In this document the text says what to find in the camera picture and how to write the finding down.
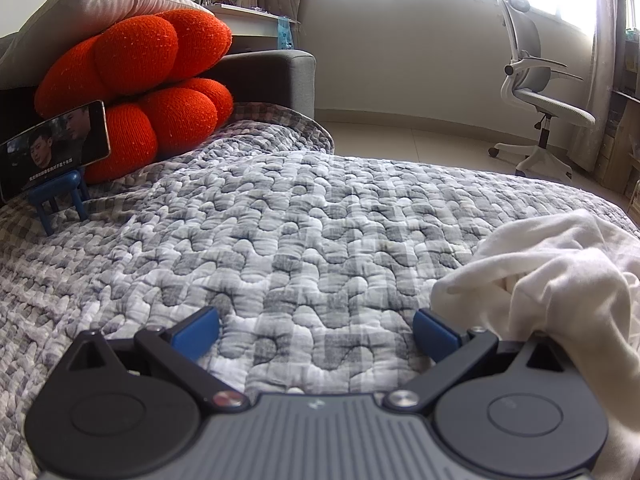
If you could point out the orange pumpkin cushion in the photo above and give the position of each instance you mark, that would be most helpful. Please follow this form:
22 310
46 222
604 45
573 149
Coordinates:
150 85

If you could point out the white office chair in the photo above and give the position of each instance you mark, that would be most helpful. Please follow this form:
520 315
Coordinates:
550 102

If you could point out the grey checked quilted blanket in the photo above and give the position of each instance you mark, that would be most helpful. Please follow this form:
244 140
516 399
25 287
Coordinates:
300 220

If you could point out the grey sofa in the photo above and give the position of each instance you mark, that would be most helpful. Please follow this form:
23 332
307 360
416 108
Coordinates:
270 80

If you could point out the light grey pillow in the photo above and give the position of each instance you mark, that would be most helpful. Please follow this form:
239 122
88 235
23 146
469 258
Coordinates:
90 0

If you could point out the blue phone stand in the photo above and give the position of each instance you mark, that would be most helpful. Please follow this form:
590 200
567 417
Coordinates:
55 192

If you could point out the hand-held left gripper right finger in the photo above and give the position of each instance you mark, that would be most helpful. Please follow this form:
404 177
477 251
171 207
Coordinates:
435 332

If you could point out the white bookshelf desk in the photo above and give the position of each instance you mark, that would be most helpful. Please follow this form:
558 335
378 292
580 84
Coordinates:
250 15

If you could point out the cream garment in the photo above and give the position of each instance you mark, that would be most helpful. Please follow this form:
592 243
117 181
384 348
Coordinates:
550 270

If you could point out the smartphone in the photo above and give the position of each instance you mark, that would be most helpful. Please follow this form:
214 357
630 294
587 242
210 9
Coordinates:
50 145

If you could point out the blue plastic bag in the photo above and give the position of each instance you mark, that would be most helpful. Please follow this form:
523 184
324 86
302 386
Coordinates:
283 32

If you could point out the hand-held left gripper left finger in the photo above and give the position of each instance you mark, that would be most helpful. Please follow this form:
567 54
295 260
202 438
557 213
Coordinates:
197 332

